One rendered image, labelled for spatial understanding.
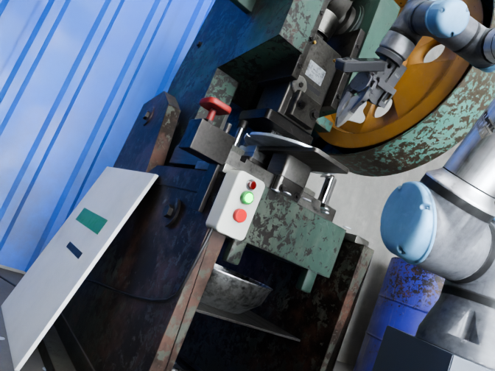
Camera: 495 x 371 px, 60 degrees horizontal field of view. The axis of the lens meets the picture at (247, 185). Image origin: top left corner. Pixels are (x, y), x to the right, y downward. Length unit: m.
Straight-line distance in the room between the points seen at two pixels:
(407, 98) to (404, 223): 0.97
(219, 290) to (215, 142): 0.41
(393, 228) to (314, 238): 0.50
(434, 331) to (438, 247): 0.15
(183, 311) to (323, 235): 0.46
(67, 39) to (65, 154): 0.54
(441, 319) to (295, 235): 0.48
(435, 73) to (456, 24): 0.59
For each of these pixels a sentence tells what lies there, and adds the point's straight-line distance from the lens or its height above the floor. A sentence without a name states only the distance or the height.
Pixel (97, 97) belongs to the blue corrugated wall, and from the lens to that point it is 2.28.
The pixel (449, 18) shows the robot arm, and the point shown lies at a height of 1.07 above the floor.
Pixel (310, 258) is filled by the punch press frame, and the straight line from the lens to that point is 1.18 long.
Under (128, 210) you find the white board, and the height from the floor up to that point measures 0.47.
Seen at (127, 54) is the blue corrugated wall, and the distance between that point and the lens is 2.36.
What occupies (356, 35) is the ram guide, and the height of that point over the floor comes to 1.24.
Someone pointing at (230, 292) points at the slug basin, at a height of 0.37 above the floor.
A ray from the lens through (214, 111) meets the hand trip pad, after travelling 0.97.
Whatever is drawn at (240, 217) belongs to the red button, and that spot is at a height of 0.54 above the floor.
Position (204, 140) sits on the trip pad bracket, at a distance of 0.93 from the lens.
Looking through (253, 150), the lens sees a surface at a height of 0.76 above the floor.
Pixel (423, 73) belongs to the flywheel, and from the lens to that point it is 1.63.
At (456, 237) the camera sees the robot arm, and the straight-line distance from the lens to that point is 0.69.
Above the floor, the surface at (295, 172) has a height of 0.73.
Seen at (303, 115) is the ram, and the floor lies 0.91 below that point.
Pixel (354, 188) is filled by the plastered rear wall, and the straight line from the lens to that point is 3.34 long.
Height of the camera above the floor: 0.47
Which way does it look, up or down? 9 degrees up
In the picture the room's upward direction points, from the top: 22 degrees clockwise
